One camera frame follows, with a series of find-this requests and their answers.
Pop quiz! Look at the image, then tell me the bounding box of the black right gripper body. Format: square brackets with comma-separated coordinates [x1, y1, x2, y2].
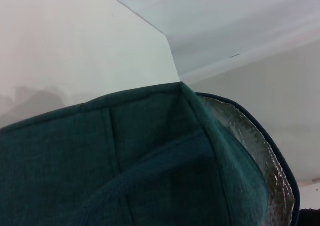
[298, 207, 320, 226]

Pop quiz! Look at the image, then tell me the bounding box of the dark teal insulated lunch bag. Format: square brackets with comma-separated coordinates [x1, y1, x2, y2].
[0, 81, 301, 226]

